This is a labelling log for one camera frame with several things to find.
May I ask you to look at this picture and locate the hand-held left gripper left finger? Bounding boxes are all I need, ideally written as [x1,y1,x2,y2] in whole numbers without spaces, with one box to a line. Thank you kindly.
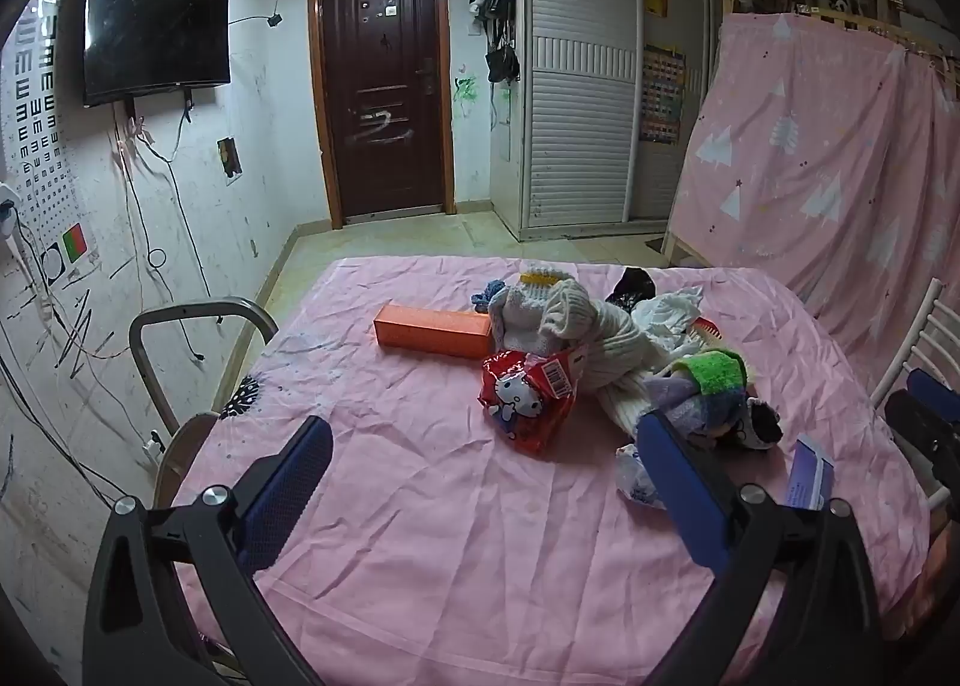
[84,416,335,686]

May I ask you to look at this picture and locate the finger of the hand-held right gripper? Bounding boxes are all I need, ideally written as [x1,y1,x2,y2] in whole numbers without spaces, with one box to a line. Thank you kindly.
[906,368,960,425]
[883,392,960,466]

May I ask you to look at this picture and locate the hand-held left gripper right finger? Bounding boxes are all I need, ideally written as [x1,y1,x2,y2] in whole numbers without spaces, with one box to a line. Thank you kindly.
[636,410,882,686]

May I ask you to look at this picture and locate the clear plastic wrapper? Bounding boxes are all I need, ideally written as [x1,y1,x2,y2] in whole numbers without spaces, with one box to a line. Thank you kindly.
[615,442,666,507]

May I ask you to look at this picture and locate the white slatted chair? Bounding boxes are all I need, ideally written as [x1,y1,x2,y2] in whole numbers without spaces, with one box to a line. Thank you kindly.
[870,277,960,511]

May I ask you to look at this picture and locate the purple fuzzy sock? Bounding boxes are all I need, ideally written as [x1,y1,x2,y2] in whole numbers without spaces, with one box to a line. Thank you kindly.
[643,371,751,441]

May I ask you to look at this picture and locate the black and white sock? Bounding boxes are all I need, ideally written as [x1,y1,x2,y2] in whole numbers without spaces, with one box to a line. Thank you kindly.
[712,397,785,452]

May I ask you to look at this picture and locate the purple and white carton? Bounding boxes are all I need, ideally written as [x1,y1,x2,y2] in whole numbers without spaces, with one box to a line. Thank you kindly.
[787,433,838,510]

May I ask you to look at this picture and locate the green fuzzy sock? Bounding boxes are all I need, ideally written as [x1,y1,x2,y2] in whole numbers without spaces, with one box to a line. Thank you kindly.
[670,350,751,400]

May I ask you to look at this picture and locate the white ribbed knit sock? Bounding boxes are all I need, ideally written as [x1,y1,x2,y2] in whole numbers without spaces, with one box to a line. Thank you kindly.
[540,279,676,441]

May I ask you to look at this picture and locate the white cloth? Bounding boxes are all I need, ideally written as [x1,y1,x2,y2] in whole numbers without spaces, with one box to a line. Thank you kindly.
[632,285,706,351]

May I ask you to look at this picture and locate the pink tablecloth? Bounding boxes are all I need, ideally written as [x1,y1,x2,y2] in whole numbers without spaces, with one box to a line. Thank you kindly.
[169,255,935,686]

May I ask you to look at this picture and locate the red cartoon snack packet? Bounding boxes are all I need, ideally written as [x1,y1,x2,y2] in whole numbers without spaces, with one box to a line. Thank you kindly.
[478,347,587,461]

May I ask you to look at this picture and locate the metal chair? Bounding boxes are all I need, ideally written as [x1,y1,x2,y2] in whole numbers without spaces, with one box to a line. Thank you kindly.
[129,300,280,511]

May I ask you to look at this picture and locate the black fluffy sock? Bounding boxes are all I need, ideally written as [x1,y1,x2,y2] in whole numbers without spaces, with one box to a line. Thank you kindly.
[606,266,657,316]

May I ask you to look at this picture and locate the orange cardboard box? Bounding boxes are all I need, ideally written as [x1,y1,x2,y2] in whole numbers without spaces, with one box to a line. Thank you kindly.
[373,302,494,359]

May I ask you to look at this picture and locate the pink tree-print curtain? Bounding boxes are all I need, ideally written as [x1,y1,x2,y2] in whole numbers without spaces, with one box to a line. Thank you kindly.
[666,11,960,387]

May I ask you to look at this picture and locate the blue knit piece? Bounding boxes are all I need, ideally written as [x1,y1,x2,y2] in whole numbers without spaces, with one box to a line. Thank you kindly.
[471,279,512,316]

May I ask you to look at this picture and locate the white louvred wardrobe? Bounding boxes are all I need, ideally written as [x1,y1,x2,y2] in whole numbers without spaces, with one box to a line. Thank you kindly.
[520,0,722,242]

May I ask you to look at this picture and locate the white power plug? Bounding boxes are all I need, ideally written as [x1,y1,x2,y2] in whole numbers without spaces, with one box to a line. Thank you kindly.
[0,182,23,260]

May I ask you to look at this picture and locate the colourful grid poster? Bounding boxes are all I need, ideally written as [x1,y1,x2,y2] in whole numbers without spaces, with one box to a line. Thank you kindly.
[641,45,688,146]

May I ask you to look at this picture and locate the dark brown door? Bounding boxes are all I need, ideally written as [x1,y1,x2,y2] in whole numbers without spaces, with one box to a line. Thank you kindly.
[307,0,457,228]

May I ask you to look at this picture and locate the eye chart poster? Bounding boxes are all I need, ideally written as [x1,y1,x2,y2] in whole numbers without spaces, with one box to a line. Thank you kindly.
[0,0,100,282]

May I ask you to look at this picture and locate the hanging black bags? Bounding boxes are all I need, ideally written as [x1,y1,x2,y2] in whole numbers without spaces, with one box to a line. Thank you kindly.
[469,0,523,85]

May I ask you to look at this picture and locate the black wall cable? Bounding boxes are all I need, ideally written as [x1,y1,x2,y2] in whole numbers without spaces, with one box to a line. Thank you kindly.
[112,97,212,361]

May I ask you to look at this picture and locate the wall-mounted television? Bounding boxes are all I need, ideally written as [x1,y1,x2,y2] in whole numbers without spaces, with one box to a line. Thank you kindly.
[82,0,232,109]

